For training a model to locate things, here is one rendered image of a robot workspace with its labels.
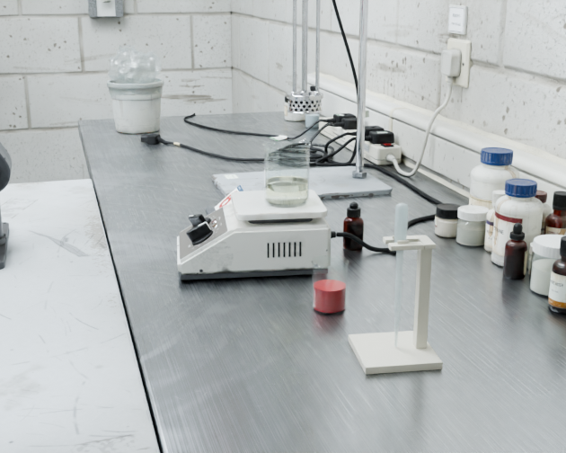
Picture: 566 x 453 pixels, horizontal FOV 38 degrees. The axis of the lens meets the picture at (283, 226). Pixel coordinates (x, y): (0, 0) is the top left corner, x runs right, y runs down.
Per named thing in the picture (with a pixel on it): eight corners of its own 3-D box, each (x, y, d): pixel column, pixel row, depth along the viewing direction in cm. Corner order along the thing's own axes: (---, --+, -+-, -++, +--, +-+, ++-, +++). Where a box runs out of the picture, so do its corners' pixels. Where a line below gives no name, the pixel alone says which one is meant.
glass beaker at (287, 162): (287, 215, 107) (287, 150, 105) (252, 205, 112) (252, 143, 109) (323, 204, 112) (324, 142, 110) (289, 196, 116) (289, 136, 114)
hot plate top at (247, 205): (236, 221, 106) (236, 214, 106) (230, 197, 118) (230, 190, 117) (329, 217, 108) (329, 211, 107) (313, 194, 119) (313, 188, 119)
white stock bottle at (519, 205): (526, 253, 118) (533, 175, 115) (546, 269, 112) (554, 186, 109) (483, 255, 117) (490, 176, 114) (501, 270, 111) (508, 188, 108)
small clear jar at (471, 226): (462, 248, 120) (464, 214, 119) (450, 239, 125) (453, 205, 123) (492, 246, 121) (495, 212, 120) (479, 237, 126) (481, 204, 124)
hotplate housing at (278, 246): (178, 283, 107) (175, 224, 105) (177, 251, 119) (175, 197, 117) (347, 276, 110) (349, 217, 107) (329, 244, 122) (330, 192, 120)
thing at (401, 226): (393, 245, 83) (395, 202, 82) (406, 245, 84) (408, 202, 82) (395, 248, 83) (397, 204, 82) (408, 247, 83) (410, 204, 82)
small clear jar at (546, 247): (554, 279, 108) (560, 231, 106) (587, 295, 103) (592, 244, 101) (518, 286, 106) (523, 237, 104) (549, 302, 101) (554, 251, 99)
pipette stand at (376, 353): (365, 374, 83) (369, 253, 79) (348, 341, 90) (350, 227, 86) (442, 369, 84) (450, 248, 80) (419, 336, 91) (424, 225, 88)
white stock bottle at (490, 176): (485, 223, 133) (491, 143, 129) (524, 233, 128) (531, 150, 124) (457, 231, 128) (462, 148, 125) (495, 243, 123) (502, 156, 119)
